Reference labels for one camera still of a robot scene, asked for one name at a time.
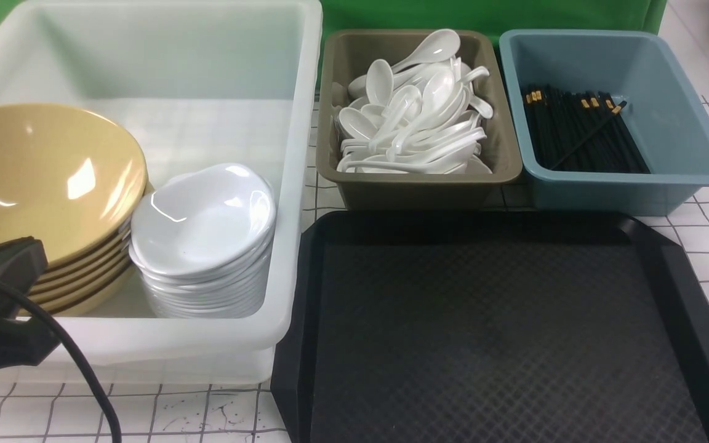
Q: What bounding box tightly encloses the blue chopstick bin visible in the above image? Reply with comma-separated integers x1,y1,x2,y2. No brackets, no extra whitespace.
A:
500,29,709,217

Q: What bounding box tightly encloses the stack of tan bowls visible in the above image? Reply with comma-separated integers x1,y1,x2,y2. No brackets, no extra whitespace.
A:
0,103,154,317

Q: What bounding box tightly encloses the black chopstick gold tip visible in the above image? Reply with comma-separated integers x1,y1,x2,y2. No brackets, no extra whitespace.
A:
549,97,632,173

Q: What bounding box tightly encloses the black serving tray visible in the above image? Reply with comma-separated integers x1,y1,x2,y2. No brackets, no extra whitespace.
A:
271,210,709,442

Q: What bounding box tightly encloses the bundle of black chopsticks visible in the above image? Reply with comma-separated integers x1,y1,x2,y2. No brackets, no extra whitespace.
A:
521,84,651,174

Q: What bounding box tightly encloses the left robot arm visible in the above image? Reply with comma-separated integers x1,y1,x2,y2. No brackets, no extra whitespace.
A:
0,237,61,370

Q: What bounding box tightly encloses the white dish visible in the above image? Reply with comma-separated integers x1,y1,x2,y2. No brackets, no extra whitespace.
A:
129,162,278,277

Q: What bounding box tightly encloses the green backdrop cloth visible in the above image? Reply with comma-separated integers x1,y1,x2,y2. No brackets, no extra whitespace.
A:
0,0,668,70

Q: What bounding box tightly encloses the pile of white spoons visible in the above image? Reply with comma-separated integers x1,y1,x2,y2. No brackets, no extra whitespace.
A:
335,29,495,175

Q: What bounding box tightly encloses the large white plastic tub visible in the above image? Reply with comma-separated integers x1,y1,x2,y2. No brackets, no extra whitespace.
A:
0,1,322,385

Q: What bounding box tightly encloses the stack of white dishes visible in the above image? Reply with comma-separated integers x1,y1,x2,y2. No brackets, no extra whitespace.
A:
127,237,273,319

